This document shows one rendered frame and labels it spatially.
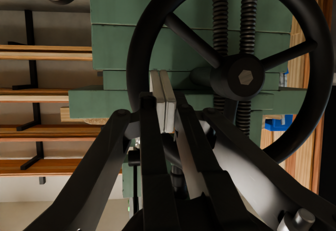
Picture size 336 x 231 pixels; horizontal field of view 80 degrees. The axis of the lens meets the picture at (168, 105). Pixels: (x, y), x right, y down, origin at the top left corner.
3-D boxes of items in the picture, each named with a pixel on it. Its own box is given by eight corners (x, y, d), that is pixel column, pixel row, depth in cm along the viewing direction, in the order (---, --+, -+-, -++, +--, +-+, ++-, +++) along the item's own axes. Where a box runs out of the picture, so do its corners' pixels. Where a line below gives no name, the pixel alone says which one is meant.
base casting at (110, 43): (293, 33, 46) (289, 73, 48) (207, 56, 102) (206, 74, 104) (88, 23, 39) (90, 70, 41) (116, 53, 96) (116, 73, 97)
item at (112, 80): (280, 72, 47) (278, 90, 48) (236, 73, 68) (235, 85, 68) (102, 70, 41) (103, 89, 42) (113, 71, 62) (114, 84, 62)
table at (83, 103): (371, 93, 41) (366, 122, 41) (271, 85, 70) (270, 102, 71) (45, 94, 31) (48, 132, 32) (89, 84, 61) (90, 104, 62)
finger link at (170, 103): (166, 101, 15) (176, 101, 15) (159, 69, 21) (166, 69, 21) (164, 133, 16) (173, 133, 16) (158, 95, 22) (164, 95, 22)
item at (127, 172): (142, 161, 80) (143, 196, 82) (142, 153, 89) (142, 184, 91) (121, 163, 79) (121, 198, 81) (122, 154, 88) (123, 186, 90)
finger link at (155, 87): (163, 134, 16) (154, 134, 16) (156, 95, 22) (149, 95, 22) (165, 101, 15) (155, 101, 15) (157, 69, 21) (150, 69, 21)
